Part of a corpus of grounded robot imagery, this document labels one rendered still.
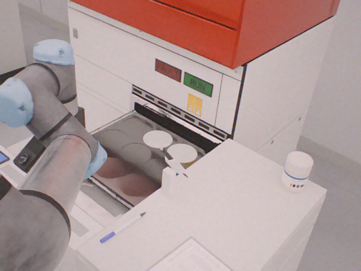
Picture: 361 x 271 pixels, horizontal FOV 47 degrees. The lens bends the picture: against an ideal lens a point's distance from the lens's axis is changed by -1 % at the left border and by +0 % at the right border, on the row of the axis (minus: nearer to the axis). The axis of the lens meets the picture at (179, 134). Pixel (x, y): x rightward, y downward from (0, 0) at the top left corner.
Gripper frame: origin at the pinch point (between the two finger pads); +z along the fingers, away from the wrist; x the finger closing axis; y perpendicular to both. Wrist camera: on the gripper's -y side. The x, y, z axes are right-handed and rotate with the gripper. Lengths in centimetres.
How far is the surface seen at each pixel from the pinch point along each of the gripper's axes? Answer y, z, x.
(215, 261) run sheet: 14.4, 9.0, -36.0
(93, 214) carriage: 10.3, 17.8, 1.3
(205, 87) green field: 58, -4, 1
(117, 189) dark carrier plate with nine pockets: 20.3, 15.8, 2.2
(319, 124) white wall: 206, 82, 2
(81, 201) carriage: 11.4, 17.8, 7.4
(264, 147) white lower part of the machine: 88, 30, -12
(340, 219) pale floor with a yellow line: 158, 106, -40
